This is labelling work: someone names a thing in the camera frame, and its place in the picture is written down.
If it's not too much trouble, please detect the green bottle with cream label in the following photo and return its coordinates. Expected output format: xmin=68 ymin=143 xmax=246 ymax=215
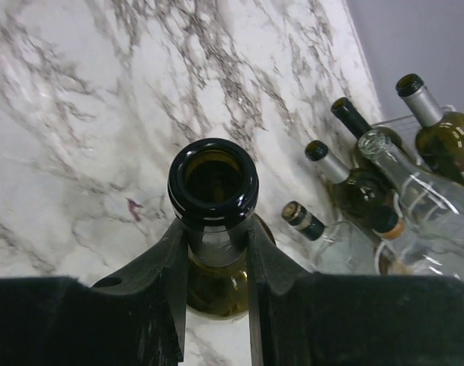
xmin=305 ymin=140 xmax=393 ymax=231

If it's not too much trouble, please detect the wine bottle on rack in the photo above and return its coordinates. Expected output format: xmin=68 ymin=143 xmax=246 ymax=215
xmin=395 ymin=73 xmax=464 ymax=186

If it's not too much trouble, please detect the green bottle silver foil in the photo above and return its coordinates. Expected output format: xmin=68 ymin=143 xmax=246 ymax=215
xmin=168 ymin=138 xmax=273 ymax=319

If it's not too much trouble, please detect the white wire wine rack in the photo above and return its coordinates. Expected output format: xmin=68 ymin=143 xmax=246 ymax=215
xmin=372 ymin=106 xmax=456 ymax=134

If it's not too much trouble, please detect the clear corked liquor bottle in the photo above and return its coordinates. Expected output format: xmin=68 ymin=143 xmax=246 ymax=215
xmin=369 ymin=205 xmax=464 ymax=281

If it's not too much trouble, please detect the clear bottle black cap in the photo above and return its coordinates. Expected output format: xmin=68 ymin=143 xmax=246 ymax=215
xmin=281 ymin=201 xmax=376 ymax=275

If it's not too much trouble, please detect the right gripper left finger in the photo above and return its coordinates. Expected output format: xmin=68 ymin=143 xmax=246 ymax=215
xmin=0 ymin=222 xmax=187 ymax=365

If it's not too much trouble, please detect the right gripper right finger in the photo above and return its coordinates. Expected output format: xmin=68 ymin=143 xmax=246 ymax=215
xmin=247 ymin=220 xmax=464 ymax=365

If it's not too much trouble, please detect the tall clear glass bottle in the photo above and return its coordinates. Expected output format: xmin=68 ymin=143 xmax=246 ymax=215
xmin=357 ymin=129 xmax=464 ymax=247

